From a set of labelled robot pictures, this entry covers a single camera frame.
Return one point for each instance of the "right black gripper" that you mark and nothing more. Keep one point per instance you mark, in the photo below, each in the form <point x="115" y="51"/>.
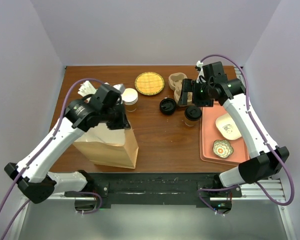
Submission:
<point x="188" y="86"/>

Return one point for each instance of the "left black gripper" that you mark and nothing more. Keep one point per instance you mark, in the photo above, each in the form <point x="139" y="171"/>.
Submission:
<point x="123" y="122"/>

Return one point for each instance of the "black coffee cup lid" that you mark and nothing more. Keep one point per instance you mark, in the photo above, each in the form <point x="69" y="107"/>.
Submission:
<point x="193" y="113"/>

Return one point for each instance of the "brown paper coffee cup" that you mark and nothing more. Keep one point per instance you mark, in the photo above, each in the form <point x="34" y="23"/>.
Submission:
<point x="190" y="122"/>

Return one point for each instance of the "brown paper bag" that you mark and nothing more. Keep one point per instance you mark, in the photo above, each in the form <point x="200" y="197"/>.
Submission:
<point x="114" y="148"/>

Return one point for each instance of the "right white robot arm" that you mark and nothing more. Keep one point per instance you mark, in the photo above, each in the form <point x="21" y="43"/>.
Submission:
<point x="266" y="156"/>

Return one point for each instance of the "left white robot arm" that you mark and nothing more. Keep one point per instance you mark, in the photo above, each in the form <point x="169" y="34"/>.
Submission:
<point x="32" y="174"/>

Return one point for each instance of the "cardboard cup carrier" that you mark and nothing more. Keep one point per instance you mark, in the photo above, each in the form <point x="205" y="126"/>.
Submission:
<point x="175" y="81"/>

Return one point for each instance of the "stack of black lids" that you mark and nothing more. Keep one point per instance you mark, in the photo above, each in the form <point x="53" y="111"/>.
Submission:
<point x="167" y="106"/>

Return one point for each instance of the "white wrapped straws bundle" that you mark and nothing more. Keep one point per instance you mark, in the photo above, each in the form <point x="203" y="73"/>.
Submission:
<point x="86" y="88"/>

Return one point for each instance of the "stack of paper cups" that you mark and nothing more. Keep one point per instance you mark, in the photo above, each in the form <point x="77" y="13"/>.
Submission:
<point x="130" y="99"/>

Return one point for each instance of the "pink plastic tray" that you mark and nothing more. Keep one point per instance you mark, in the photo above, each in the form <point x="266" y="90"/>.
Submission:
<point x="210" y="133"/>

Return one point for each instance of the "yellow woven coaster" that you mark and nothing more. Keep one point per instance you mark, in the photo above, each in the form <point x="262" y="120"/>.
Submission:
<point x="149" y="83"/>

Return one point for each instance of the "white square bowl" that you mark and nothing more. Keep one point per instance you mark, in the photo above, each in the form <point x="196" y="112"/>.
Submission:
<point x="227" y="127"/>

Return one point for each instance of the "floral patterned small dish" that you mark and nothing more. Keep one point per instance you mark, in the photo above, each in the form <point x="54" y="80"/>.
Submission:
<point x="222" y="148"/>

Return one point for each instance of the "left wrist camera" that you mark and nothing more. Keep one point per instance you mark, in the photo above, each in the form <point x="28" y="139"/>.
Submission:
<point x="119" y="89"/>

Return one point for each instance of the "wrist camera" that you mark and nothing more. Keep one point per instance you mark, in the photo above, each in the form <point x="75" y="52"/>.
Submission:
<point x="199" y="68"/>
<point x="119" y="89"/>

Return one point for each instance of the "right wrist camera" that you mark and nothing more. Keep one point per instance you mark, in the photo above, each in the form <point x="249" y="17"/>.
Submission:
<point x="199" y="68"/>

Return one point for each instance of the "aluminium frame rail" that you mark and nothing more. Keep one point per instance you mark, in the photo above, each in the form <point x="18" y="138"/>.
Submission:
<point x="256" y="215"/>

